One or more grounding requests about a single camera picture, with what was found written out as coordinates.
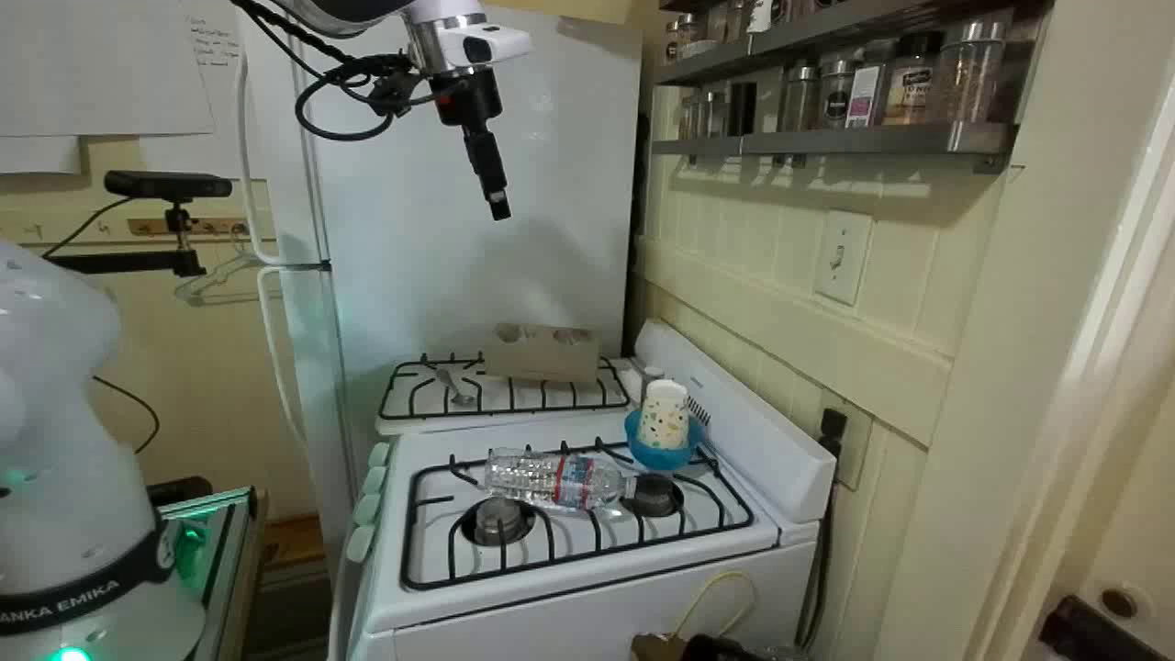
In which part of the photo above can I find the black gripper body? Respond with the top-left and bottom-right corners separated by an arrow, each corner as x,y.
429,69 -> 503,158

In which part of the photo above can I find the clear plastic water bottle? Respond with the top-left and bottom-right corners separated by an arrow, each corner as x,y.
485,452 -> 634,511

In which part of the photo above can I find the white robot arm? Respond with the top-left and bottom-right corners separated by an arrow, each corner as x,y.
0,0 -> 533,661

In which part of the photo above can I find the white refrigerator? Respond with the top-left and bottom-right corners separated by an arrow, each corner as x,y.
248,6 -> 644,539

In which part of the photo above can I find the left black burner grate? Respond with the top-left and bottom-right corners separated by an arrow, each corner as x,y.
379,357 -> 632,424

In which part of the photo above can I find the black burner grate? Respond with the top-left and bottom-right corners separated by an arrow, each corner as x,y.
402,437 -> 756,592
379,357 -> 632,424

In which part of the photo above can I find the patterned paper cup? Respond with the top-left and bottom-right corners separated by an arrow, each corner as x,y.
640,380 -> 691,450

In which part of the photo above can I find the blue bowl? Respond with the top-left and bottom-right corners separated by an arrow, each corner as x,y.
625,410 -> 708,472

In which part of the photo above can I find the white gas stove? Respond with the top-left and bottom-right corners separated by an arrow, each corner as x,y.
327,322 -> 838,661

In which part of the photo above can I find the right black burner grate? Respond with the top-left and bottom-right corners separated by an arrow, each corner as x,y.
402,437 -> 756,592

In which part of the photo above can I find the black camera on stand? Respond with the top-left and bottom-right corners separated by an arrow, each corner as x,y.
44,171 -> 233,278

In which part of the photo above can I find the white wall outlet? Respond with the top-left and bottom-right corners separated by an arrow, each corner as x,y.
815,212 -> 869,304

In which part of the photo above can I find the wall spice rack shelf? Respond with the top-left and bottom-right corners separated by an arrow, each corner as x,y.
655,0 -> 1053,172

